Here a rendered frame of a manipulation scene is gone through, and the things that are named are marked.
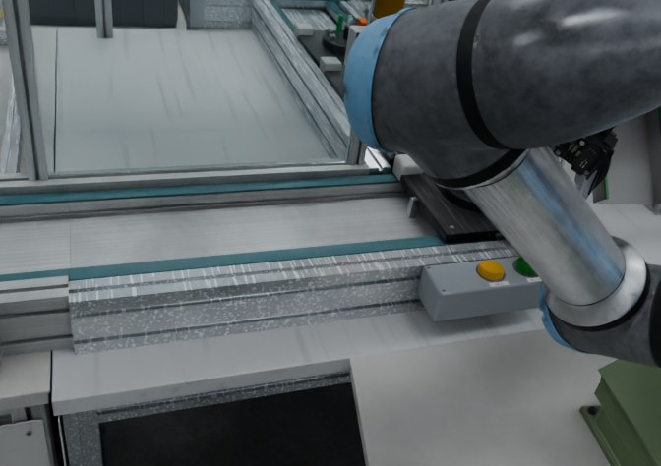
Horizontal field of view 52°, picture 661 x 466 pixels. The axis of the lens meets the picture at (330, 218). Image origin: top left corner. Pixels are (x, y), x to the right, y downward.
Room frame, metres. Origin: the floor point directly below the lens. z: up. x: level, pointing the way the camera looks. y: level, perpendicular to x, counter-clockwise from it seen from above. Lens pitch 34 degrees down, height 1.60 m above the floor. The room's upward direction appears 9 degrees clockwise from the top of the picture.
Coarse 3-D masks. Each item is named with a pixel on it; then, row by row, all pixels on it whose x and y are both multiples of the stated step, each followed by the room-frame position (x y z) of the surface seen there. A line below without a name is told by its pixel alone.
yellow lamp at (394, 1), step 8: (376, 0) 1.13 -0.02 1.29; (384, 0) 1.11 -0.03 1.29; (392, 0) 1.11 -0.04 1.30; (400, 0) 1.12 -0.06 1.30; (376, 8) 1.12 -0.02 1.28; (384, 8) 1.11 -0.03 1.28; (392, 8) 1.11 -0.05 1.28; (400, 8) 1.12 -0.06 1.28; (376, 16) 1.12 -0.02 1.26; (384, 16) 1.11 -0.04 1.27
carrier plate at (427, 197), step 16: (416, 176) 1.13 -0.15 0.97; (416, 192) 1.07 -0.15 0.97; (432, 192) 1.08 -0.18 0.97; (432, 208) 1.02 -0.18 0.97; (448, 208) 1.03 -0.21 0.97; (432, 224) 0.99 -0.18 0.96; (448, 224) 0.98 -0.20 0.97; (464, 224) 0.98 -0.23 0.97; (480, 224) 0.99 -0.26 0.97; (448, 240) 0.95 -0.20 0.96; (464, 240) 0.96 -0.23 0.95; (480, 240) 0.97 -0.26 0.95
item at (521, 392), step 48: (528, 336) 0.85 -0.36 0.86; (384, 384) 0.69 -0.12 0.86; (432, 384) 0.71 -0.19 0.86; (480, 384) 0.72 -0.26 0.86; (528, 384) 0.74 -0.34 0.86; (576, 384) 0.75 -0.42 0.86; (384, 432) 0.61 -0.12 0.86; (432, 432) 0.62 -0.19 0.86; (480, 432) 0.63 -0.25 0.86; (528, 432) 0.65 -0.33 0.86; (576, 432) 0.66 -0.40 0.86
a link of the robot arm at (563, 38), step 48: (528, 0) 0.46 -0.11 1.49; (576, 0) 0.45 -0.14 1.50; (624, 0) 0.46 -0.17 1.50; (480, 48) 0.44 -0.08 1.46; (528, 48) 0.43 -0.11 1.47; (576, 48) 0.43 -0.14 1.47; (624, 48) 0.43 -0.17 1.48; (480, 96) 0.43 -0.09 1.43; (528, 96) 0.42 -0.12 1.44; (576, 96) 0.42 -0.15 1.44; (624, 96) 0.43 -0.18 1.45; (528, 144) 0.43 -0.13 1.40
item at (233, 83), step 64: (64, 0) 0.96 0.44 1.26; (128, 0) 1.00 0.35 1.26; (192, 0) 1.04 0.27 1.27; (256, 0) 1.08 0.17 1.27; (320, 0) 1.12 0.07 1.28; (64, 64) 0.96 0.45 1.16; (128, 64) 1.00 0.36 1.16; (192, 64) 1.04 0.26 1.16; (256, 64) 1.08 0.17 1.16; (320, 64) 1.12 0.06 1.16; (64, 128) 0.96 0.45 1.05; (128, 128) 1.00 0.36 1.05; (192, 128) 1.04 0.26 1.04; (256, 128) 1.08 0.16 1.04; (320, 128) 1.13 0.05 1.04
